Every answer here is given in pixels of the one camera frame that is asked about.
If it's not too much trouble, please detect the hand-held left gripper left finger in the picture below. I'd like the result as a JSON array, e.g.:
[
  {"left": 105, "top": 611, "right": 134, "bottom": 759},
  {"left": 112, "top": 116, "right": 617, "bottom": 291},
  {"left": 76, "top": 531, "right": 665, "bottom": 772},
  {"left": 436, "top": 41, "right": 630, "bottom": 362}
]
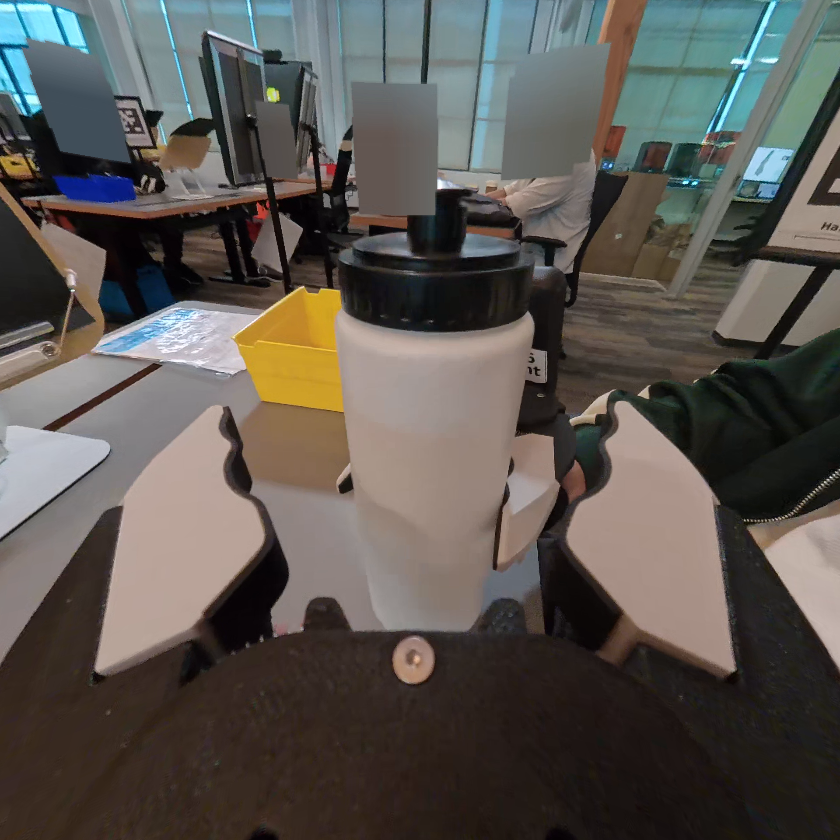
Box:
[{"left": 94, "top": 405, "right": 291, "bottom": 678}]

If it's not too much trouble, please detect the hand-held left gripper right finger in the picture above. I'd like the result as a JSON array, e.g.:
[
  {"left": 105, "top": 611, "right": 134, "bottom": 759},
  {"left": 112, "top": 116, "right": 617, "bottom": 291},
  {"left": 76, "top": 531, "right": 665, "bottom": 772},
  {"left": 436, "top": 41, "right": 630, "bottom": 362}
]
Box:
[{"left": 538, "top": 399, "right": 739, "bottom": 680}]

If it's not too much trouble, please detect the yellow plastic bin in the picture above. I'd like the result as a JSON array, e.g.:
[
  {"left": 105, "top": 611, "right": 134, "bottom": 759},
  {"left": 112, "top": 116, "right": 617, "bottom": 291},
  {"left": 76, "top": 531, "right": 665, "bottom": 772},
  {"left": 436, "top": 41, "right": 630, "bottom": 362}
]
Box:
[{"left": 234, "top": 287, "right": 345, "bottom": 413}]

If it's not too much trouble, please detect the person's right forearm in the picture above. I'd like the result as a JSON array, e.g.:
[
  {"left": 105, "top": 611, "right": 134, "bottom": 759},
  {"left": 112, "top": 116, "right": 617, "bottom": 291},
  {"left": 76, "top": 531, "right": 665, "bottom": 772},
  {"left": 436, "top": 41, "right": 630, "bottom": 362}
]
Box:
[{"left": 570, "top": 331, "right": 840, "bottom": 522}]

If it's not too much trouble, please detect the grey desk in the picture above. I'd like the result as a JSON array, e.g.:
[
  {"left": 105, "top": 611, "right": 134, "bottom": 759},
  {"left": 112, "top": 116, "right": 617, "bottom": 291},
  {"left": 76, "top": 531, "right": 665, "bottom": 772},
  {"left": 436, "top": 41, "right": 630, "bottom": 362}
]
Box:
[{"left": 0, "top": 301, "right": 565, "bottom": 664}]

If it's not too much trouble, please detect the black office chair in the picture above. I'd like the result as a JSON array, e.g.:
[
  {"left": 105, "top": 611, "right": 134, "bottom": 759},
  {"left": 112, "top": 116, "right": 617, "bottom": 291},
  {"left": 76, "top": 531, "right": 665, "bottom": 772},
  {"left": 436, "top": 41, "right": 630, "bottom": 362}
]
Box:
[{"left": 525, "top": 171, "right": 627, "bottom": 309}]

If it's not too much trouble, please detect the brown cardboard box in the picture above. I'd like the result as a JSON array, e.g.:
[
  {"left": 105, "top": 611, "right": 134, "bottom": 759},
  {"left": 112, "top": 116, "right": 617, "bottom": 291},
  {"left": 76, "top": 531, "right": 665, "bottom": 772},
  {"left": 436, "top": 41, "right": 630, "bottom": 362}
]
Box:
[{"left": 581, "top": 171, "right": 670, "bottom": 280}]

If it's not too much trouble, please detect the white garment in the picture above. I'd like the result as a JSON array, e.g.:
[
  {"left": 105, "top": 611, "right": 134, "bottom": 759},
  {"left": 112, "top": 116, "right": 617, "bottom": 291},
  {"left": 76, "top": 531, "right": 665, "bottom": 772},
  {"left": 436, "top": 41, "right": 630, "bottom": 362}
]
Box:
[{"left": 764, "top": 512, "right": 840, "bottom": 664}]

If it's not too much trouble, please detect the laminated paper sheet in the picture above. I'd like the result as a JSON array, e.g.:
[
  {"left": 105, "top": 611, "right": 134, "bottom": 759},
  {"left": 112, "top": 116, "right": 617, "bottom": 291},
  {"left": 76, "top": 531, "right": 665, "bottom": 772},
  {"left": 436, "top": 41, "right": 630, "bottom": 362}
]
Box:
[{"left": 92, "top": 308, "right": 260, "bottom": 376}]

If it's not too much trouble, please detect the framed marker sign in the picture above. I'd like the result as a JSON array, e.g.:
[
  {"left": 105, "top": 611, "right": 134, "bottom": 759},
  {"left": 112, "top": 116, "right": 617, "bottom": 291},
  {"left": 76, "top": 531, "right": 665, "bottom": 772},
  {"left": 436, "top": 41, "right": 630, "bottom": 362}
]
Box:
[
  {"left": 115, "top": 96, "right": 157, "bottom": 151},
  {"left": 731, "top": 85, "right": 840, "bottom": 358}
]

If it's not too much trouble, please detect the black monitor with white stand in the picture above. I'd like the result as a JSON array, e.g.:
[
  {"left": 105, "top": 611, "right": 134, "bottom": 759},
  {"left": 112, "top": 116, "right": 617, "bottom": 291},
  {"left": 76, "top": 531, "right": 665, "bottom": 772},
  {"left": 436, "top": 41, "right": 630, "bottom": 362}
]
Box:
[{"left": 0, "top": 190, "right": 111, "bottom": 539}]

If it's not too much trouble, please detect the black office monitor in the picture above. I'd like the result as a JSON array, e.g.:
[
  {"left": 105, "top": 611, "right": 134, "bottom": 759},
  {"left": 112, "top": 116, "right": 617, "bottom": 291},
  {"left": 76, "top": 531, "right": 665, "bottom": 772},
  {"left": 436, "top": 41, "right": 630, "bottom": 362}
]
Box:
[
  {"left": 200, "top": 29, "right": 293, "bottom": 293},
  {"left": 262, "top": 62, "right": 319, "bottom": 175}
]

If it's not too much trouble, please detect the cardboard sheet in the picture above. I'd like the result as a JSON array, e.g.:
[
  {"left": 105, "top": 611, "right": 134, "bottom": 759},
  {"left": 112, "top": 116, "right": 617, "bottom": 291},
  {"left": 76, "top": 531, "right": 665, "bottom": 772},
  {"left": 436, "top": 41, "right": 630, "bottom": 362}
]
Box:
[{"left": 159, "top": 118, "right": 214, "bottom": 201}]

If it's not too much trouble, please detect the blue plastic bin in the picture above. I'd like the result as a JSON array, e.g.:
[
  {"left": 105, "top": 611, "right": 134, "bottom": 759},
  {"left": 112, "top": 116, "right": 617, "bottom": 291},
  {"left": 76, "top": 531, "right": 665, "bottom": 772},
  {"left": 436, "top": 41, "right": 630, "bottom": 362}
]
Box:
[{"left": 54, "top": 174, "right": 137, "bottom": 201}]

